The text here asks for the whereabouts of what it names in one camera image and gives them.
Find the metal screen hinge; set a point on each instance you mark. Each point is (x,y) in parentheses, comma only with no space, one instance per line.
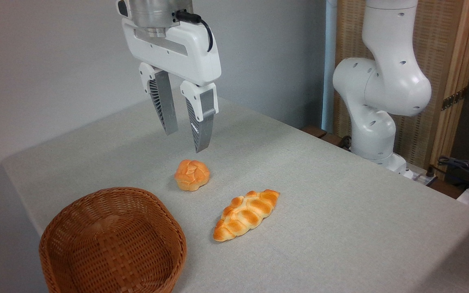
(454,99)

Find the wood and rattan folding screen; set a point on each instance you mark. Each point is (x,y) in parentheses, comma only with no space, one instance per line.
(442,40)

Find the light blue vertical pipe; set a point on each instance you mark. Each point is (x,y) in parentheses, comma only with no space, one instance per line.
(329,61)

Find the brown woven wicker basket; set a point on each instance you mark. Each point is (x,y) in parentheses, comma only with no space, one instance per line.
(108,244)

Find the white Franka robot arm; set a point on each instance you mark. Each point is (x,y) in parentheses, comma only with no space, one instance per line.
(381,81)

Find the long braided bread loaf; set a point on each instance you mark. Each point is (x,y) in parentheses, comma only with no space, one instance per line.
(246,213)

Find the round orange bread roll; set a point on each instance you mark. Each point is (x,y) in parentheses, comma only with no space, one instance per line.
(192,175)

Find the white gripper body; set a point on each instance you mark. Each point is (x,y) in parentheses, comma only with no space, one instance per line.
(185,53)

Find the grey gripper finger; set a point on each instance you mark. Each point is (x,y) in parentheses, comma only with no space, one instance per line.
(165,101)
(206,110)

